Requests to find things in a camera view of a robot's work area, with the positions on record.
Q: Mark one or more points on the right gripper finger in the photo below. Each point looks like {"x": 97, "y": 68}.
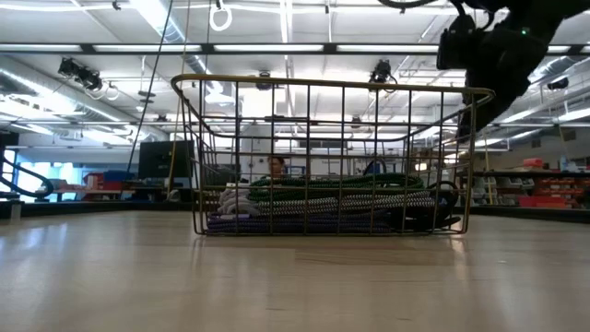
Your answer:
{"x": 484, "y": 108}

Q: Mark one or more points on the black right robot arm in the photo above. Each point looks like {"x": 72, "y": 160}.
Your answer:
{"x": 567, "y": 9}

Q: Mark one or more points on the red storage bin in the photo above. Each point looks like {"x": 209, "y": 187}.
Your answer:
{"x": 544, "y": 201}
{"x": 94, "y": 181}

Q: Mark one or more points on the person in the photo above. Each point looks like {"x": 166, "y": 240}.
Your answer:
{"x": 276, "y": 167}

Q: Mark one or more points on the black computer monitor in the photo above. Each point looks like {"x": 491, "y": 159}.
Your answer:
{"x": 156, "y": 159}

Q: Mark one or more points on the black rig crossbar with lights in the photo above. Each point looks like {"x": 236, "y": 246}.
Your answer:
{"x": 87, "y": 48}

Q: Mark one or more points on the black ceiling fixture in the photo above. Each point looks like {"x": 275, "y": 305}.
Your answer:
{"x": 80, "y": 74}

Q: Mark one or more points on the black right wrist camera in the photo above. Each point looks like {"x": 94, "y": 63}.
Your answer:
{"x": 456, "y": 43}

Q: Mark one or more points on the black round ceiling camera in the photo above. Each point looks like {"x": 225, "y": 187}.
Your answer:
{"x": 264, "y": 75}

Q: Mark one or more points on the black aluminium table frame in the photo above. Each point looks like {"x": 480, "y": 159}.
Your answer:
{"x": 115, "y": 208}

